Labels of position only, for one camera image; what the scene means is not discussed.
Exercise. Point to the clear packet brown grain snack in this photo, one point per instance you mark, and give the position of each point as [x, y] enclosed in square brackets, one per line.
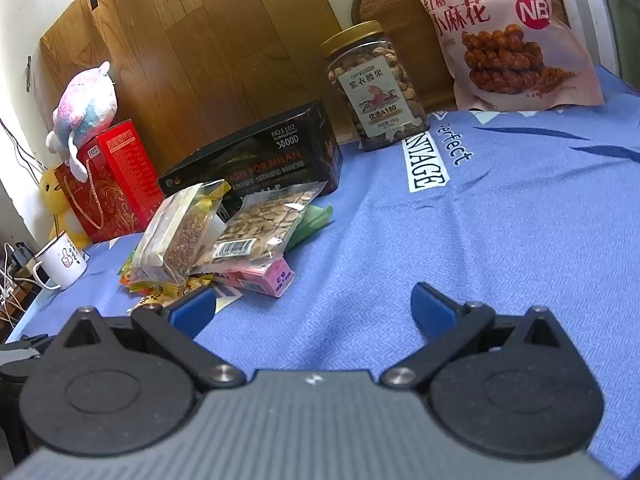
[175, 240]

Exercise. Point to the white enamel mug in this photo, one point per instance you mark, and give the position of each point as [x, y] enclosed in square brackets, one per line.
[62, 260]

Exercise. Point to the pink twisted dough snack bag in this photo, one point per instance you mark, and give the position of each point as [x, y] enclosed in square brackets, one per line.
[500, 35]

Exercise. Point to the short black tape strip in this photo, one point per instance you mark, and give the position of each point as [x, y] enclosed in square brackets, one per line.
[28, 75]

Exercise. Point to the red gift box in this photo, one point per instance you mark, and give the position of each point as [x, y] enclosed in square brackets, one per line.
[115, 180]

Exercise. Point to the light green snack bag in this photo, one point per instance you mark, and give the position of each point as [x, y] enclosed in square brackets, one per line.
[312, 220]

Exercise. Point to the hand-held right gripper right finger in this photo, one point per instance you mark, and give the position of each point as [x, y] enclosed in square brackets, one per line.
[432, 310]

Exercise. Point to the pile of yellow orange wrappers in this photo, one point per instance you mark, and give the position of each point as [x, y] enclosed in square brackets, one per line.
[150, 287]

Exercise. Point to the wooden board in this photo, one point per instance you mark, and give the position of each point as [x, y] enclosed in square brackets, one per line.
[200, 35]

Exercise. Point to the blue printed tablecloth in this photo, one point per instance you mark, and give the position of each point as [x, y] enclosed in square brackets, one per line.
[500, 210]

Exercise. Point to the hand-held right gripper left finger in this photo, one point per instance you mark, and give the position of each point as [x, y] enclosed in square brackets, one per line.
[192, 309]

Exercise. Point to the black printed box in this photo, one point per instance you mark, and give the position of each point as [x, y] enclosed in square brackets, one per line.
[280, 155]

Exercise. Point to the clear nut jar gold lid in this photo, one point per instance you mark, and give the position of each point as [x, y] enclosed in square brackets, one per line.
[375, 90]

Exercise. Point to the yellow duck plush toy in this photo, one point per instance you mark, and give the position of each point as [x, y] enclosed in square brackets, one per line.
[52, 195]

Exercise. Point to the pink snack packet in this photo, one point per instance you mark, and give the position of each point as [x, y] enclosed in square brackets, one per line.
[270, 277]

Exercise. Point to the clear packet nut squares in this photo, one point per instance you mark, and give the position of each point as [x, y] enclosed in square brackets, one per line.
[255, 225]

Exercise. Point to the white window frame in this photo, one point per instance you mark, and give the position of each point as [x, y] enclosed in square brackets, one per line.
[595, 10]

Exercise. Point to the pink blue plush toy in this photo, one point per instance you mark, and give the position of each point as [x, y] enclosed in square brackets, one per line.
[85, 105]

